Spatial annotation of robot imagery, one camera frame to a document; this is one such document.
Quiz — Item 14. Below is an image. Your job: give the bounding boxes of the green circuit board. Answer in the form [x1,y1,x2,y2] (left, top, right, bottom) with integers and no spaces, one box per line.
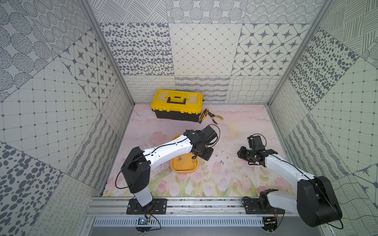
[137,217,150,227]

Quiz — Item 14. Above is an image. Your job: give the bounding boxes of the black yellow toolbox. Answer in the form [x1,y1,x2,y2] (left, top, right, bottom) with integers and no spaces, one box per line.
[151,89,203,123]

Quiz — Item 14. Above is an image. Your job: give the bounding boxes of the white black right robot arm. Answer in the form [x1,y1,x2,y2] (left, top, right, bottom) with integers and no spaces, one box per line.
[237,134,343,227]

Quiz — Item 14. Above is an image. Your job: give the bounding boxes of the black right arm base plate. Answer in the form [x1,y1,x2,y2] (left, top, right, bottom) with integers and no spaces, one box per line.
[241,189,285,215]

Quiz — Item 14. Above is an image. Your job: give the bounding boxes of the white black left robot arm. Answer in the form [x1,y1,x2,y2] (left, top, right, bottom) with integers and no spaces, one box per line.
[115,124,221,210]

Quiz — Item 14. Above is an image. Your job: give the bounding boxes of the black right controller box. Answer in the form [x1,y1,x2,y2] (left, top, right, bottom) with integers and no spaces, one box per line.
[262,217,278,233]

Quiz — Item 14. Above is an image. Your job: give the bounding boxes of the yellow plastic storage tray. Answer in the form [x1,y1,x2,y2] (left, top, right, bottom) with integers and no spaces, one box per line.
[170,153,199,174]

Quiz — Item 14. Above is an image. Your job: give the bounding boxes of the yellow handled pliers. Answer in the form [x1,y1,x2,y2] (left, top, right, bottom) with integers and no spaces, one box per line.
[198,108,224,125]

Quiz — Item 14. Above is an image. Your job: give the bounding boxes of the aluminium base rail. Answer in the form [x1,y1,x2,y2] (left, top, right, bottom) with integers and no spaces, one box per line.
[84,196,328,219]

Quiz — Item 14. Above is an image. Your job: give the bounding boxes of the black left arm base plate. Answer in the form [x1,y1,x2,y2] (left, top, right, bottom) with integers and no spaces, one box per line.
[127,198,167,215]

